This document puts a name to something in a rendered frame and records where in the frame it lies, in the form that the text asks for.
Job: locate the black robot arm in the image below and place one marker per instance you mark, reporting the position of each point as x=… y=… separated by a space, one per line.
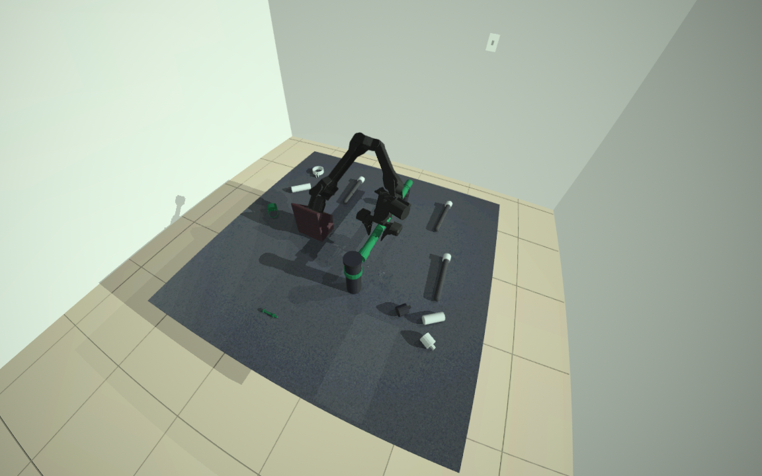
x=358 y=145

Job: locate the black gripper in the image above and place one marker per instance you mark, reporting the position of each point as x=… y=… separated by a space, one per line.
x=380 y=217

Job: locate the green open-top cup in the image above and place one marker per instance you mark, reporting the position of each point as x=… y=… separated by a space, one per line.
x=365 y=253

